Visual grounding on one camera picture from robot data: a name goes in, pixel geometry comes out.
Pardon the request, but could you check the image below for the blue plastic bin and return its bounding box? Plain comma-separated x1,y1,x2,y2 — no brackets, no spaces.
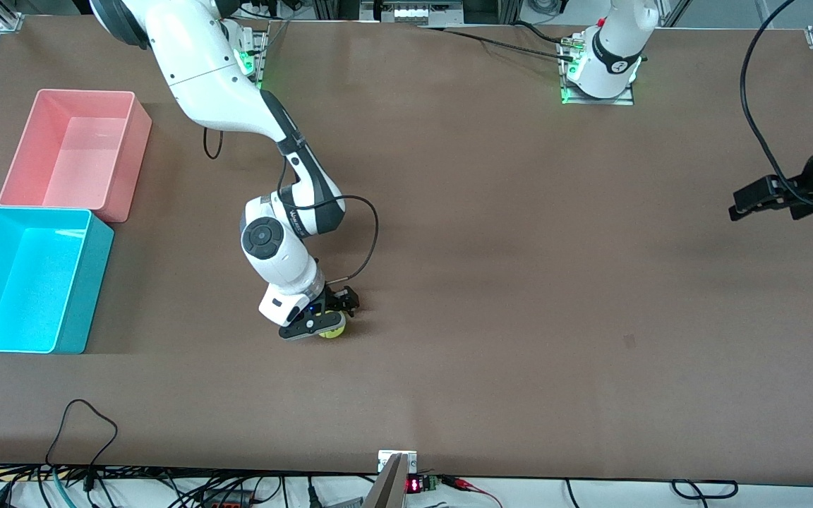
0,206,115,355

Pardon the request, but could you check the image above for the pink plastic bin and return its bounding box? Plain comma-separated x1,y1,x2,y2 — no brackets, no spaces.
0,89,153,224

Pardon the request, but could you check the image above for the metal box with ports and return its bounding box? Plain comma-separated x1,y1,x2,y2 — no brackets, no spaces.
360,0,465,26

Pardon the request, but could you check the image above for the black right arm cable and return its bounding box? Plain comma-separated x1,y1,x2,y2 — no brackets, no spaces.
202,126,380,284

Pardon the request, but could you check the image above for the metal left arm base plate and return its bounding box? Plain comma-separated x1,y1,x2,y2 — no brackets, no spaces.
560,34,636,107

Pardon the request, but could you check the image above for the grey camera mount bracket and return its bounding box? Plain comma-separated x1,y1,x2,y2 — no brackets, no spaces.
361,449,419,508

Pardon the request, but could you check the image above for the red cable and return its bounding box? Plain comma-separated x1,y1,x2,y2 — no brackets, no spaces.
442,476,505,508

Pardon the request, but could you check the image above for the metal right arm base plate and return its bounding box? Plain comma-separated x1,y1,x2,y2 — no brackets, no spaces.
234,28,267,91

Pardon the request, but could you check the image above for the thin black looped cable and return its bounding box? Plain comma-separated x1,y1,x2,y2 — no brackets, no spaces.
44,399,120,489

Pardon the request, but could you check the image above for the coiled black cable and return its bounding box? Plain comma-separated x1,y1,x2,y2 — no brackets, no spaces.
670,478,740,500

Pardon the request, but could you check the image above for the black cable on table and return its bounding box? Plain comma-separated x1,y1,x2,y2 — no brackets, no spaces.
412,20,578,63

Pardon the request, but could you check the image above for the teal cable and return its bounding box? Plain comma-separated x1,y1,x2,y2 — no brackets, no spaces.
52,468,73,508

